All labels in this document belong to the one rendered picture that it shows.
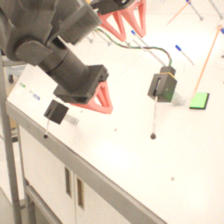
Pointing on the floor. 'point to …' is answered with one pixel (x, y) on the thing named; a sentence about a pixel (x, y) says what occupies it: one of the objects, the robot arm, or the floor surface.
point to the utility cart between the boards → (14, 72)
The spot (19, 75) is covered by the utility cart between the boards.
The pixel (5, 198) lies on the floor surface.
